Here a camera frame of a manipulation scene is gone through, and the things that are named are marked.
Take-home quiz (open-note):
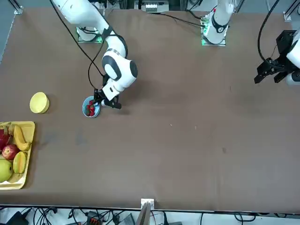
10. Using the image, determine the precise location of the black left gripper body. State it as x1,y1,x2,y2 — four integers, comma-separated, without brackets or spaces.
276,30,300,63

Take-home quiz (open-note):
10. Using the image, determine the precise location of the light blue bowl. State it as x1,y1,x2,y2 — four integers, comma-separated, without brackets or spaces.
82,96,101,119

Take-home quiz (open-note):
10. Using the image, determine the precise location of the yellow bowl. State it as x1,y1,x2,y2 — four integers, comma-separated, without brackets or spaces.
30,92,51,114

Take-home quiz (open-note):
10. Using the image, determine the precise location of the yellow tray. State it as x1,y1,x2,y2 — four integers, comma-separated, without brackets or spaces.
0,121,36,190

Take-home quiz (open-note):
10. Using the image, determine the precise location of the grey power strip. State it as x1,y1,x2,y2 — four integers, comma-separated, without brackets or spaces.
144,3,158,13

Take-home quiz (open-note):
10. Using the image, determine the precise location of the yellow banana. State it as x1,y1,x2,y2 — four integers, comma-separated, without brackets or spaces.
13,125,32,151

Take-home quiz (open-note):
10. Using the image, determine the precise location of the yellow starfruit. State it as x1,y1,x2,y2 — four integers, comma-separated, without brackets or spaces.
12,151,28,174

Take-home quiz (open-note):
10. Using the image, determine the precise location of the red dragon fruit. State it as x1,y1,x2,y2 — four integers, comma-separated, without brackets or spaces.
0,122,14,150

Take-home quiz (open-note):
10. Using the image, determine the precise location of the red apple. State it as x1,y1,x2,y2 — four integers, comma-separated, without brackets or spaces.
1,144,20,161

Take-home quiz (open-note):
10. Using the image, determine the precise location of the green apple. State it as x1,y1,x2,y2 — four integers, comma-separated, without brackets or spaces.
0,159,13,183

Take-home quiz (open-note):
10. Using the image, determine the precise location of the black red electronic device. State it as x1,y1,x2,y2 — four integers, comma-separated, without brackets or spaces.
86,210,102,225

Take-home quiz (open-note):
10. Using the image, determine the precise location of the large black power adapter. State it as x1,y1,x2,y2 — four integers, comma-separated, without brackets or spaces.
0,210,27,225

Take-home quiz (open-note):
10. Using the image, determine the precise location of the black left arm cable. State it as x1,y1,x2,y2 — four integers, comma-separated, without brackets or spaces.
257,0,281,62

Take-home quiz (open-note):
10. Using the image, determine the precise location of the aluminium frame rail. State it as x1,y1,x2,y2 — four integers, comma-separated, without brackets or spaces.
9,0,24,15
283,3,300,22

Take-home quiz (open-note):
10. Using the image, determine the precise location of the black table cable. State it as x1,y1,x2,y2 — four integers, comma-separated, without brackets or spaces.
150,11,203,26

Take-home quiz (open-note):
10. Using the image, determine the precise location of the white post foot bracket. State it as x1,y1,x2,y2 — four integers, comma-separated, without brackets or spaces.
141,198,155,210

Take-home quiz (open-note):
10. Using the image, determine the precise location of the aluminium camera post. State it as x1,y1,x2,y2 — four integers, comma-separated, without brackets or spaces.
135,202,152,225

